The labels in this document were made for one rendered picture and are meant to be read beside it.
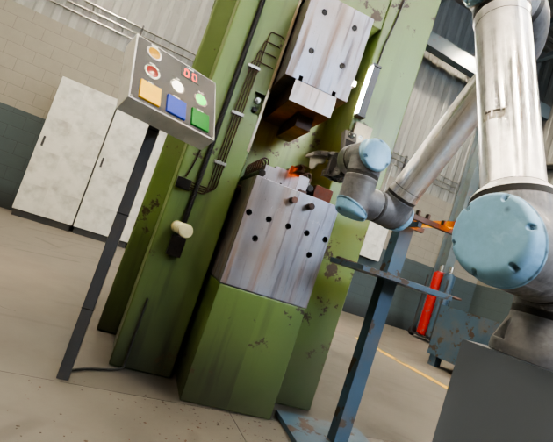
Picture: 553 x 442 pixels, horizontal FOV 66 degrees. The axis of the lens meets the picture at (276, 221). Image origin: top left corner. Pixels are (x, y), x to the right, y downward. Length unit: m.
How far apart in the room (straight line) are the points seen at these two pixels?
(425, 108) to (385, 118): 7.93
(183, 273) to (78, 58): 6.34
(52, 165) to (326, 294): 5.52
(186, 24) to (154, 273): 6.73
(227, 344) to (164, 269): 0.41
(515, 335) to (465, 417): 0.18
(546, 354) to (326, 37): 1.51
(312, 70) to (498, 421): 1.48
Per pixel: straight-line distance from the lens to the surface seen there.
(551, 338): 0.92
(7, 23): 8.15
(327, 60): 1.97
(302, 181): 1.83
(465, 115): 1.22
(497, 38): 1.05
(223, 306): 1.71
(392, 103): 2.24
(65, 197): 6.96
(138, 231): 2.29
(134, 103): 1.48
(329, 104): 1.92
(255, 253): 1.71
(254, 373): 1.81
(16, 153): 7.73
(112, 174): 6.95
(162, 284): 1.88
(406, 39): 2.37
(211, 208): 1.87
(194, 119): 1.57
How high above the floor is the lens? 0.64
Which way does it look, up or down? 4 degrees up
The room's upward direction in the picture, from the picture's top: 19 degrees clockwise
